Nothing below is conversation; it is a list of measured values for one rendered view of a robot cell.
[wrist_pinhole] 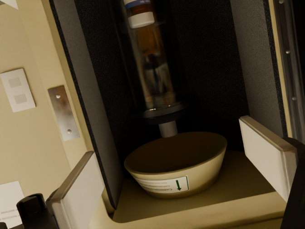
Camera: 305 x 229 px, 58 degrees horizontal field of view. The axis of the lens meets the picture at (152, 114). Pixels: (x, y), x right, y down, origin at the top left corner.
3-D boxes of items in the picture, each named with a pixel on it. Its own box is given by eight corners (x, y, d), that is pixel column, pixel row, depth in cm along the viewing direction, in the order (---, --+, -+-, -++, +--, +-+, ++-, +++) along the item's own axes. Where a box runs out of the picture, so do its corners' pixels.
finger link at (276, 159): (281, 150, 13) (297, 146, 13) (238, 116, 19) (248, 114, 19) (290, 208, 13) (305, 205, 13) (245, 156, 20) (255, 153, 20)
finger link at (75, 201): (79, 250, 14) (65, 253, 14) (105, 186, 21) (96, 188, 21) (61, 197, 13) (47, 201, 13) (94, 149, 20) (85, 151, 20)
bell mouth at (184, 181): (214, 124, 55) (220, 150, 56) (129, 144, 56) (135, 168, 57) (241, 156, 38) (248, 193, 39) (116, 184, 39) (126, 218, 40)
